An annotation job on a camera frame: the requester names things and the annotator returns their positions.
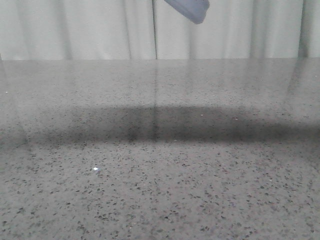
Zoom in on light blue slipper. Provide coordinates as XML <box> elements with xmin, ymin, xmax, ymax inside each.
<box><xmin>165</xmin><ymin>0</ymin><xmax>210</xmax><ymax>25</ymax></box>

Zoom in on pale grey curtain backdrop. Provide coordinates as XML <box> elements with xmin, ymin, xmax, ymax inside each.
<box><xmin>0</xmin><ymin>0</ymin><xmax>320</xmax><ymax>60</ymax></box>

